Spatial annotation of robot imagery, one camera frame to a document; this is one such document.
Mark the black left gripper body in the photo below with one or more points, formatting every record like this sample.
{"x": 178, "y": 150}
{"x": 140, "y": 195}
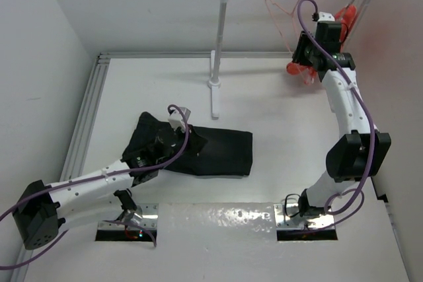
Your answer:
{"x": 180, "y": 142}

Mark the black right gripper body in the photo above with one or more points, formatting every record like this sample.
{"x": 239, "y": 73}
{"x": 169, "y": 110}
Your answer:
{"x": 304, "y": 53}

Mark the black trousers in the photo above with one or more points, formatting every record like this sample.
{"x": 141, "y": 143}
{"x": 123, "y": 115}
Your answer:
{"x": 227, "y": 153}

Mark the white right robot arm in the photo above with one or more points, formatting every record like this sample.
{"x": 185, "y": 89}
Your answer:
{"x": 361, "y": 148}

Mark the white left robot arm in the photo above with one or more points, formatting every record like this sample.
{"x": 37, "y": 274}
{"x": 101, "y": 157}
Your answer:
{"x": 46, "y": 210}

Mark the red white patterned garment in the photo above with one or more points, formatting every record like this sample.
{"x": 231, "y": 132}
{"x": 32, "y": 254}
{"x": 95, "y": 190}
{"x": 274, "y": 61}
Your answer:
{"x": 295, "y": 69}

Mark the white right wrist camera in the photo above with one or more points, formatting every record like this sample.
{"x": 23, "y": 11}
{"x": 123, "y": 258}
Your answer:
{"x": 322, "y": 17}

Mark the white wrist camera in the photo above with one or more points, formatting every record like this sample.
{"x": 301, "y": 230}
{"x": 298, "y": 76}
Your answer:
{"x": 322, "y": 17}
{"x": 178, "y": 116}

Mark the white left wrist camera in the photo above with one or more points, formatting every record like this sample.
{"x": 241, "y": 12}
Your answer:
{"x": 178, "y": 116}

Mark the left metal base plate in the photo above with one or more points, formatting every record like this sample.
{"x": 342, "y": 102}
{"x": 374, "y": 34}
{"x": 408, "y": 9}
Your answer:
{"x": 146, "y": 216}

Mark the metal base plate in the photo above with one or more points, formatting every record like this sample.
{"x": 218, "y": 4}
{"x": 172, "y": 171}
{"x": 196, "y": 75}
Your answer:
{"x": 286, "y": 218}
{"x": 146, "y": 216}

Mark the aluminium table edge rail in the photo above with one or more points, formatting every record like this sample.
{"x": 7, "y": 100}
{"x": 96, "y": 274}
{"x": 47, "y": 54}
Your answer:
{"x": 209, "y": 230}

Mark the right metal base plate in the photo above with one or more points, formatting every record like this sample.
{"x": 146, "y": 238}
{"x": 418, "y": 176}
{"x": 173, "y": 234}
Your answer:
{"x": 286, "y": 218}

